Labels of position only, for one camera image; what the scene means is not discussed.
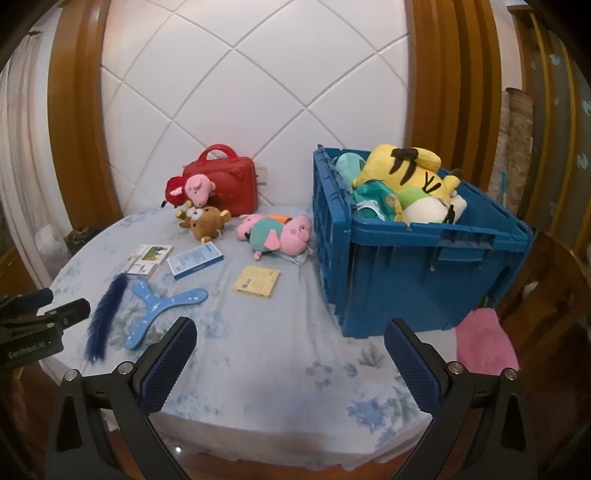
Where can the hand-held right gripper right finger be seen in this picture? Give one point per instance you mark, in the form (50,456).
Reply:
(413,374)

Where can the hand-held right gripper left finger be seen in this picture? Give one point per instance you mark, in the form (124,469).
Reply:
(168,364)

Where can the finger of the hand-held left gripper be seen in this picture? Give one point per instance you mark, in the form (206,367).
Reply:
(27,300)
(64,314)

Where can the blue plastic crate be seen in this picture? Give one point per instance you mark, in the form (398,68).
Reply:
(392,286)

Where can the white card box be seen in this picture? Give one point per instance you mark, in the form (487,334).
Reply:
(152,254)

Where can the blue cartoon picture box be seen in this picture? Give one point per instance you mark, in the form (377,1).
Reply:
(196,261)

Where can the dark blue feather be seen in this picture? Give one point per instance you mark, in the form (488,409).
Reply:
(104,318)

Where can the white plastic bag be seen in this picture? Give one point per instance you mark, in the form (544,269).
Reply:
(51,240)

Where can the blue boomerang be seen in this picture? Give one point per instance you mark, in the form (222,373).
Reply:
(143,300)

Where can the pink towel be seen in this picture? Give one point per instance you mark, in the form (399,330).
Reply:
(482,341)

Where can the dark olive bag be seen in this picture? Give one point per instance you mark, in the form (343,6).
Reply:
(81,237)

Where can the yellow flat packet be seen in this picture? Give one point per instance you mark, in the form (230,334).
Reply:
(256,281)

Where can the white curtain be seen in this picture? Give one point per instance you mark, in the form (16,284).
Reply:
(23,161)

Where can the brown bear plush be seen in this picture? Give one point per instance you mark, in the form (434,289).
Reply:
(207,221)

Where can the brown wooden furniture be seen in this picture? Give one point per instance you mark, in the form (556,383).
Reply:
(554,300)

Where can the clear printed plastic bag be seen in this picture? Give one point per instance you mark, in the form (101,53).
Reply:
(298,259)

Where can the green and white plush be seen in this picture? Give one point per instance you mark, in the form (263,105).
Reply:
(415,198)

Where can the small pig plush red dress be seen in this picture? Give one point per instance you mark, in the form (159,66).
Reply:
(196,187)

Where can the teal plush toy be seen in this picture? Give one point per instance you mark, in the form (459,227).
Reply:
(371,198)

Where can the red handbag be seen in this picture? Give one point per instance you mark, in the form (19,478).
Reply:
(231,184)

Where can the yellow tiger plush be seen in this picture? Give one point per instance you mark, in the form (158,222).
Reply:
(383,161)

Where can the mint green plush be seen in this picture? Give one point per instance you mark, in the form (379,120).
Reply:
(348,168)

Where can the rolled beige mat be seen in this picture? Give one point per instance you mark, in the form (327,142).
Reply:
(512,147)

